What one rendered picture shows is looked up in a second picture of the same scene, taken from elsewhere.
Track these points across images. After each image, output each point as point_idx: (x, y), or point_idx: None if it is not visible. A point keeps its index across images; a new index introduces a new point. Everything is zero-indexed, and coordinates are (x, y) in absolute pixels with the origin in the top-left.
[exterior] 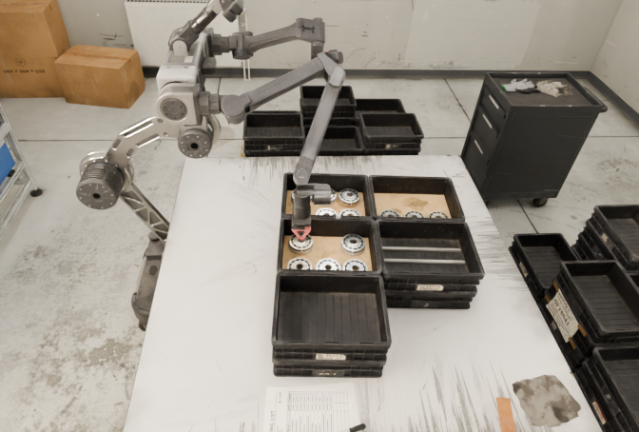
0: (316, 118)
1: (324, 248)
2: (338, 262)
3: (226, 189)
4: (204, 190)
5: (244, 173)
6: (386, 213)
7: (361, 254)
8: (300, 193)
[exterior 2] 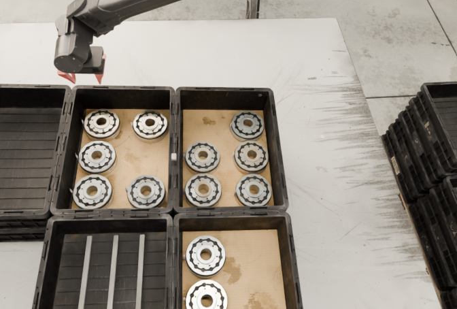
0: None
1: (144, 158)
2: (117, 175)
3: (284, 62)
4: (278, 42)
5: (322, 78)
6: (212, 248)
7: (131, 207)
8: (62, 18)
